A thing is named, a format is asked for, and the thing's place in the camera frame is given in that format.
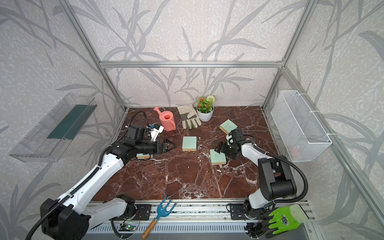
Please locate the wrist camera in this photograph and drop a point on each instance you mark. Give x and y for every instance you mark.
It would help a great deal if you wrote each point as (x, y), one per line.
(156, 129)
(230, 139)

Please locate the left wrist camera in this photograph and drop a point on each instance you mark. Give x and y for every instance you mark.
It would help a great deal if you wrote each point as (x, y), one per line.
(156, 129)

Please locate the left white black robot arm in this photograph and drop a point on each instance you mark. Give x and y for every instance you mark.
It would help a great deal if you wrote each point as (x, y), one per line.
(67, 217)

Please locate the pink watering can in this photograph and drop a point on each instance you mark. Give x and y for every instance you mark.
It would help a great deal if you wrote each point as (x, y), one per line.
(167, 119)

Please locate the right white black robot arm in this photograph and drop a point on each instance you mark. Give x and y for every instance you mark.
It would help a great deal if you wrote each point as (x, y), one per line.
(277, 183)

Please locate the clear plastic wall shelf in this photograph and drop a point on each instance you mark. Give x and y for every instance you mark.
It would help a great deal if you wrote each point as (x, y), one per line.
(49, 139)

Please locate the potted plant white pot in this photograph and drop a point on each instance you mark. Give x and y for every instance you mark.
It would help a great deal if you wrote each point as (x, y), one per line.
(205, 107)

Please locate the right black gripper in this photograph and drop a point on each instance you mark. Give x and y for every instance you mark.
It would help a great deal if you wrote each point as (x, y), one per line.
(223, 150)

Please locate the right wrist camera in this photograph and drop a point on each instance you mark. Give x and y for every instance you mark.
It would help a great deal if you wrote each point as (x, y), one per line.
(230, 139)

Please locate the small circuit board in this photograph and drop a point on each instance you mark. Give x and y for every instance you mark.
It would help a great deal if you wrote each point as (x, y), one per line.
(129, 227)

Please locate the grey work gloves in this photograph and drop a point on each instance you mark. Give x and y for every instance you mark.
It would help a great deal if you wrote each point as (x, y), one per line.
(189, 117)

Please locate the blue garden fork wooden handle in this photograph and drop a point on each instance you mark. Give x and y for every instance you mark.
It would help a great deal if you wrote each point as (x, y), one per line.
(162, 212)

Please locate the mint drawer jewelry box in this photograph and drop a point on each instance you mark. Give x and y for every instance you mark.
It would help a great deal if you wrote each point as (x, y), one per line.
(217, 158)

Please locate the green black garden glove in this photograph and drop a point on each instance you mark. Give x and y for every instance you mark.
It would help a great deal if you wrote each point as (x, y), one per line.
(283, 219)

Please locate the white wire mesh basket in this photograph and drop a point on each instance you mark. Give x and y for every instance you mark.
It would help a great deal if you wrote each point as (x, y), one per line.
(302, 133)

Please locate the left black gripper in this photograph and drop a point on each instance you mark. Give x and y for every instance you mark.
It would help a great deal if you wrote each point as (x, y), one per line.
(167, 148)

